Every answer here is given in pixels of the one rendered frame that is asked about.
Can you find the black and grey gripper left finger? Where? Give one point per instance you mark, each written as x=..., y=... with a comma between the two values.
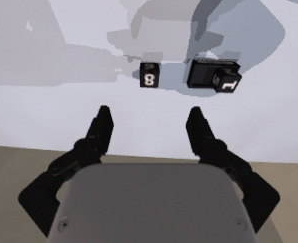
x=39, y=198

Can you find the black number cube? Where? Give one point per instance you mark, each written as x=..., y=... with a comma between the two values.
x=149, y=75
x=225, y=80

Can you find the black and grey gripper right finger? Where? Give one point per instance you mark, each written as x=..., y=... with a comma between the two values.
x=260, y=198

